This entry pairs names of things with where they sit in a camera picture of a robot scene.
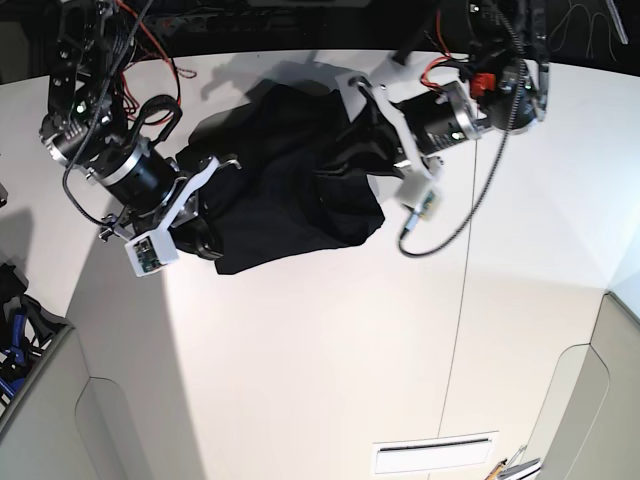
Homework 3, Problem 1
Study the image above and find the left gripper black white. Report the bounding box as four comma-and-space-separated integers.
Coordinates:
347, 75, 493, 178

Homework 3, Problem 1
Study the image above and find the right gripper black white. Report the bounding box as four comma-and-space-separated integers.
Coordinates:
90, 139, 242, 261

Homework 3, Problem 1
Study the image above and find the dark navy T-shirt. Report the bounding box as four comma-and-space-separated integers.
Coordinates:
176, 79, 385, 275

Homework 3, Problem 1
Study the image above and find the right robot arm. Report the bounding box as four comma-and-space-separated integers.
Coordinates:
39, 1, 223, 273

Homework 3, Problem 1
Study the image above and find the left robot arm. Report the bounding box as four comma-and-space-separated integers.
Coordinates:
337, 1, 549, 180

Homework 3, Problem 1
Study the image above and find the blue black tools pile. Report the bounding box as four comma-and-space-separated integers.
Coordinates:
1, 263, 67, 410

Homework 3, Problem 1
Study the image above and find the left beige chair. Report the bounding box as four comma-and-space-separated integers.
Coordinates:
1, 326, 153, 479

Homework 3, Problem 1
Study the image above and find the beige chair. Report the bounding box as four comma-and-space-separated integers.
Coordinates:
1, 326, 153, 479
523, 293, 639, 479

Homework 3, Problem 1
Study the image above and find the right beige chair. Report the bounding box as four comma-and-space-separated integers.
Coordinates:
523, 293, 639, 479

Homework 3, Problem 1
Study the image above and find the grey pen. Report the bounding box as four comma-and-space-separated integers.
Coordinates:
497, 458, 542, 480

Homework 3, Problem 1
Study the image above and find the yellow pencil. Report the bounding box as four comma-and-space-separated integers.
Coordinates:
485, 459, 508, 480

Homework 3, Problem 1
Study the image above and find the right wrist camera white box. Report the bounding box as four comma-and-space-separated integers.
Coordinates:
125, 228, 179, 278

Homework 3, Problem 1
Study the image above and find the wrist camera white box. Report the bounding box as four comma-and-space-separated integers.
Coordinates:
125, 228, 179, 278
394, 173, 441, 220

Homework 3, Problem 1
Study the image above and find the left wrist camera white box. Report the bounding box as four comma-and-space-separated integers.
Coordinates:
394, 173, 441, 220

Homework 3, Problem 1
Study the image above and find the black usb camera cable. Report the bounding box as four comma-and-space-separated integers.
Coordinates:
397, 9, 531, 257

